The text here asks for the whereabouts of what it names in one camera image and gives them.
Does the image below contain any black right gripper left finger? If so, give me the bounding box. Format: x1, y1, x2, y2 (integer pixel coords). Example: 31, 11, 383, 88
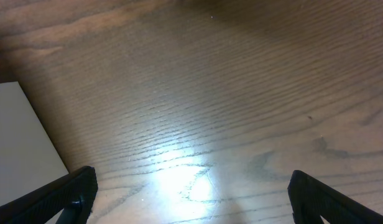
0, 166, 98, 224

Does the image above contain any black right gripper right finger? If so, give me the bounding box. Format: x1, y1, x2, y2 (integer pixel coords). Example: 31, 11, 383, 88
287, 170, 383, 224

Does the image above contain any white cardboard box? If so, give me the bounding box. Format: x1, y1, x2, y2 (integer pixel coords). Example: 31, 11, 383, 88
0, 82, 68, 206

